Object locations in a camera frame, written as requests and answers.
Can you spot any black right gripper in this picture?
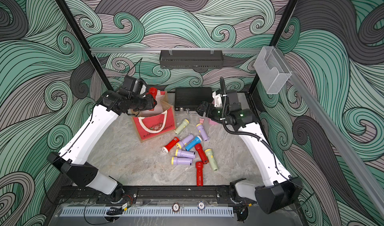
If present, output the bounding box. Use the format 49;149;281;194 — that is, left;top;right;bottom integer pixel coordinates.
196;101;230;122

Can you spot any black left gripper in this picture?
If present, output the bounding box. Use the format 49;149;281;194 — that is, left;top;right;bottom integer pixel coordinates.
128;94;158;112

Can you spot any pale green flashlight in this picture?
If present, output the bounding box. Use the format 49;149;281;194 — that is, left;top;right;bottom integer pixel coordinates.
205;149;219;172
174;119;190;135

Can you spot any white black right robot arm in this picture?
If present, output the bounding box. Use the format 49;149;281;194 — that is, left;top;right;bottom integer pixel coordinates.
196;78;304;214

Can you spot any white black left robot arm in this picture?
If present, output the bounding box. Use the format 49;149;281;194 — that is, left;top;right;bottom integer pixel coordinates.
47;76;157;202

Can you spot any red canvas tote bag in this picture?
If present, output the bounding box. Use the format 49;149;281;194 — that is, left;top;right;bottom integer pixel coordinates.
132;91;176;142

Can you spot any pink metronome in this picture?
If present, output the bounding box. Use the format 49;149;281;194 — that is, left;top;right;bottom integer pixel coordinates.
209;119;218;126

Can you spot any black hard carry case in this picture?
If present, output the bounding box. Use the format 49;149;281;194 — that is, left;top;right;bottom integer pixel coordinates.
174;87;213;111

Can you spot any blue flashlight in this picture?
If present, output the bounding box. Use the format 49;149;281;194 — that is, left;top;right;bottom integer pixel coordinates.
185;136;202;151

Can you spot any purple flashlight middle row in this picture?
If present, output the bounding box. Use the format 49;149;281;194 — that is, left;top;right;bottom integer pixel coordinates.
175;148;196;159

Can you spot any purple flashlight row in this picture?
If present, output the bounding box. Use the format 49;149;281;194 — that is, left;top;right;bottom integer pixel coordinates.
175;148;196;159
171;156;193;166

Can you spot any red flashlight white head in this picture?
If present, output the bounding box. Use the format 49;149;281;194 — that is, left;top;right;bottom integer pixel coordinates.
162;137;180;154

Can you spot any purple flashlight lower row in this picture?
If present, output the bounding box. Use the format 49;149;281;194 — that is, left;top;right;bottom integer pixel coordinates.
171;156;193;166

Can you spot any black wall-mounted shelf tray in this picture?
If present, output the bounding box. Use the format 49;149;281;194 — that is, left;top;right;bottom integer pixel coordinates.
159;50;224;69

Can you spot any aluminium rail back wall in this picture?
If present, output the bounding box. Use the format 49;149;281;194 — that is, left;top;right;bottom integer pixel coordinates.
90;47;261;55

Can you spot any aluminium rail wall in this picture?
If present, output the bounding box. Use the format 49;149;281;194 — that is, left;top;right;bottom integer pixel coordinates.
90;47;261;55
273;48;384;216

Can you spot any clear plastic wall bin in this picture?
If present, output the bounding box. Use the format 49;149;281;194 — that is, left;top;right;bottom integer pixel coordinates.
254;47;292;95

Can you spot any black front mounting rail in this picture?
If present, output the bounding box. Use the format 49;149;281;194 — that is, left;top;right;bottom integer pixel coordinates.
57;185;243;203

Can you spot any white slotted cable duct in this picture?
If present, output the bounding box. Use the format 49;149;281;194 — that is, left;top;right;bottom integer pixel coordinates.
59;207;234;218

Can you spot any aluminium rail right wall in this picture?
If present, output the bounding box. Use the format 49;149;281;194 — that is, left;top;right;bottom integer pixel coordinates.
273;48;384;216

